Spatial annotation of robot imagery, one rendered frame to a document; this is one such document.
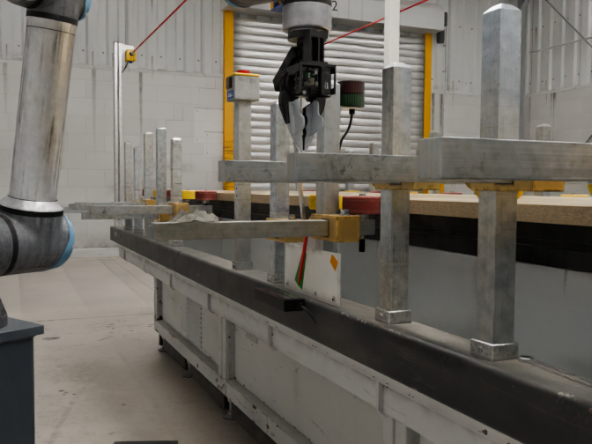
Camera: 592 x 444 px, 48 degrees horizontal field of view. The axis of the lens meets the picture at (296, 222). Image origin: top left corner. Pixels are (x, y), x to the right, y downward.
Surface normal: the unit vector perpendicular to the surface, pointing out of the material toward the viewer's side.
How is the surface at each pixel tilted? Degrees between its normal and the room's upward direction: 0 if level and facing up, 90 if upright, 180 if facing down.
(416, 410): 90
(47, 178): 100
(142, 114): 90
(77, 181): 90
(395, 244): 90
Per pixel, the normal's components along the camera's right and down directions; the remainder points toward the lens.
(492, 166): 0.40, 0.05
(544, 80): -0.92, 0.01
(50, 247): 0.84, 0.21
